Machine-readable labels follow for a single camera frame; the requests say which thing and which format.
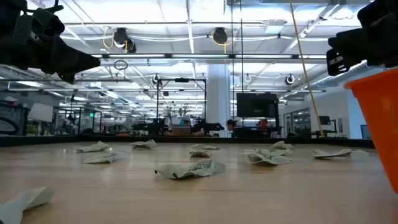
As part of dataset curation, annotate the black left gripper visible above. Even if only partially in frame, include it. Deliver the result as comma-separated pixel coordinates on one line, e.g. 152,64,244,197
0,7,101,84

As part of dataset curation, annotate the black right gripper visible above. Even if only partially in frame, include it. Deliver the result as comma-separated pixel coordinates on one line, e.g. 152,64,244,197
326,0,398,77

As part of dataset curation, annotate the crumpled Truvia packet with print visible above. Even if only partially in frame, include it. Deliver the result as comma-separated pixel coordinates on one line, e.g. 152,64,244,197
154,159,227,180

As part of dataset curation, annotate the yellow pole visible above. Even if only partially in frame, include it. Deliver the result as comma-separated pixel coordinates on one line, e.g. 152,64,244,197
289,0,325,138

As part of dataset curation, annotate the white panel board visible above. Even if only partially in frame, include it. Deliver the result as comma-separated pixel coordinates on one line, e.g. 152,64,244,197
27,103,54,123

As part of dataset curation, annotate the small black monitor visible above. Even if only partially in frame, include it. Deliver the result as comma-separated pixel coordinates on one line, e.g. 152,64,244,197
318,115,338,135

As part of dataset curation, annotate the orange plastic slotted bin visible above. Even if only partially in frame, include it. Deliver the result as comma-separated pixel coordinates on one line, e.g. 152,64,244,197
343,67,398,194

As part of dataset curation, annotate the large black monitor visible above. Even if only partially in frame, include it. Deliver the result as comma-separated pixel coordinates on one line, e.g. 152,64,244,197
236,92,280,118

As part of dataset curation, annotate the red chair back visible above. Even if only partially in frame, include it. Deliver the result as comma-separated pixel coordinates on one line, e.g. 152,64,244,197
256,118,270,132

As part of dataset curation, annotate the brown cardboard box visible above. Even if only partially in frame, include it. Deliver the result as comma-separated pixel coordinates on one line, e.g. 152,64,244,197
170,125,192,136

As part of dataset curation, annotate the white building column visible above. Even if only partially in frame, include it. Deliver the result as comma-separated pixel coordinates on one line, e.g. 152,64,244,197
206,63,232,138

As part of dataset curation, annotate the black coiled cable loop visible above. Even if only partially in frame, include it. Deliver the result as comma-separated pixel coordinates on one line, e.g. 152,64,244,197
113,59,129,71

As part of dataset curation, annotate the black ceiling cable reel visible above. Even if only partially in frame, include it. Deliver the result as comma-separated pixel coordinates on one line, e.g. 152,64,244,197
112,27,137,54
211,27,229,45

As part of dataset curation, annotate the black curved hose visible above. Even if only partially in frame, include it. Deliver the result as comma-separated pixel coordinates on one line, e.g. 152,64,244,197
0,115,20,136

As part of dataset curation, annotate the black metal frame rig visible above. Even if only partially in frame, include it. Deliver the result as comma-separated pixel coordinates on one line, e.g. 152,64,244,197
155,78,207,127

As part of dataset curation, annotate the black hanging cable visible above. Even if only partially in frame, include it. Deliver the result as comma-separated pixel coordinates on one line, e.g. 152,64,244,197
239,0,245,94
230,0,234,127

